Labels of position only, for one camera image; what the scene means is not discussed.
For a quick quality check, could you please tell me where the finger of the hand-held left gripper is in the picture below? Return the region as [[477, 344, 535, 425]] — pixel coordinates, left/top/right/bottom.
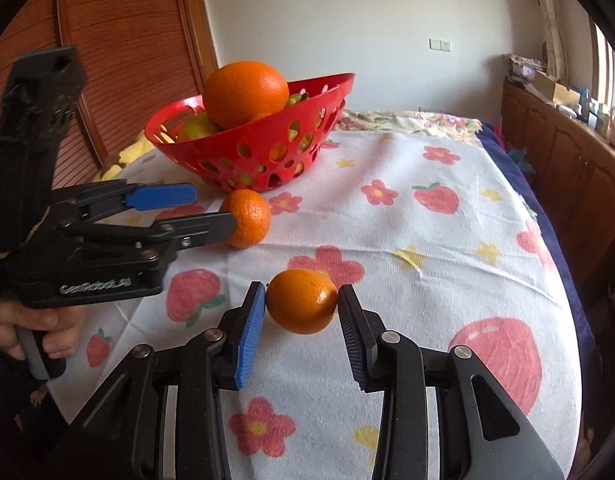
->
[[81, 211, 238, 262], [52, 182, 198, 222]]

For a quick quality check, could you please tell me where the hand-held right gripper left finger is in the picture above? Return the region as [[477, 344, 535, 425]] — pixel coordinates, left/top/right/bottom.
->
[[70, 281, 266, 480]]

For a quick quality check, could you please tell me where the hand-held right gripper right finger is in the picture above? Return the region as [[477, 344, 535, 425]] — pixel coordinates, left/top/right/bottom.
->
[[337, 284, 565, 480]]

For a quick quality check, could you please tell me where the small dimpled orange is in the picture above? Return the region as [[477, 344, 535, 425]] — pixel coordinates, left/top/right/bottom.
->
[[265, 269, 339, 336]]

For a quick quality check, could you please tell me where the red perforated plastic basket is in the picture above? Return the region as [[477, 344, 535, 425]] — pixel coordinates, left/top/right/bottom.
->
[[144, 72, 357, 193]]

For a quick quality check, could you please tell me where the large yellow pear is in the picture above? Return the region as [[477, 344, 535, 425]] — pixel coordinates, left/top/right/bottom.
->
[[176, 112, 223, 143]]

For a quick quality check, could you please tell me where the large orange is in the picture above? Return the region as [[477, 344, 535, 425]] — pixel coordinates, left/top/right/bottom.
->
[[202, 61, 289, 130]]

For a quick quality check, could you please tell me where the person's left hand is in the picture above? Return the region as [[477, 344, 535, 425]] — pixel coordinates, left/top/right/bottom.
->
[[0, 302, 86, 362]]

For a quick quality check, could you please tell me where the yellow plush toy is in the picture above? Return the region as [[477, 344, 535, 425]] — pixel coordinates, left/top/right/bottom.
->
[[92, 132, 160, 183]]

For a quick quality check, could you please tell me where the white flower-print blanket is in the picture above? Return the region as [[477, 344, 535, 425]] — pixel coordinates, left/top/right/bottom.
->
[[47, 127, 588, 480]]

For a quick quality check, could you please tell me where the brown wooden wardrobe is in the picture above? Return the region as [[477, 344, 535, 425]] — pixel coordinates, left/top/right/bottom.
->
[[0, 0, 220, 181]]

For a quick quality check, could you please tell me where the floral patterned quilt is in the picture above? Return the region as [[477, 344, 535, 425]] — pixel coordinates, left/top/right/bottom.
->
[[337, 109, 484, 137]]

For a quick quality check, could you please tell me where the brown wooden cabinet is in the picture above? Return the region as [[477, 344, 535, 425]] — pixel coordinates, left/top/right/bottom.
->
[[500, 80, 615, 281]]

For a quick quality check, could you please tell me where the open cardboard box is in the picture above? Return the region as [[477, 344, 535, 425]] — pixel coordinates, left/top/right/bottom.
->
[[525, 71, 579, 107]]

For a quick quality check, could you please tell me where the patterned cloth pile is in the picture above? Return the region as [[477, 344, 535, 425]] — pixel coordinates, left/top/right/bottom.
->
[[502, 53, 548, 83]]

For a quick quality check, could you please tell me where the wooden framed window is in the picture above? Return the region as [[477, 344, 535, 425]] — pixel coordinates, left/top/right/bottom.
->
[[587, 15, 615, 111]]

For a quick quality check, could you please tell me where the beige curtain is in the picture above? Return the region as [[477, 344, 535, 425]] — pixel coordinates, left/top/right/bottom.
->
[[517, 0, 569, 68]]

